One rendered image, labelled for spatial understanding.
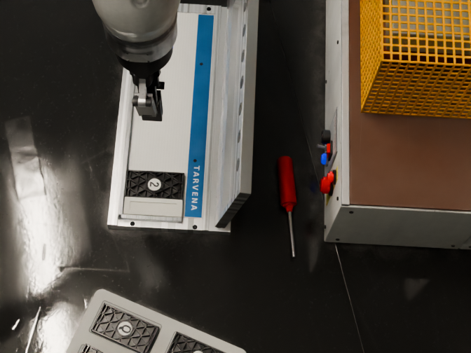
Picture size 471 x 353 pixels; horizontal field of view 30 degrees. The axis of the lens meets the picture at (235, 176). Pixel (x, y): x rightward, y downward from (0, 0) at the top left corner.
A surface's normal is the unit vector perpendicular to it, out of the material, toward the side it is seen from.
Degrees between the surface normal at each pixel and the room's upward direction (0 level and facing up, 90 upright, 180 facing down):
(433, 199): 0
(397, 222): 90
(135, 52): 90
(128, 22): 92
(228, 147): 11
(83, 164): 0
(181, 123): 0
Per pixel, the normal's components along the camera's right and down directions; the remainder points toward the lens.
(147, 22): 0.31, 0.90
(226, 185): 0.24, -0.35
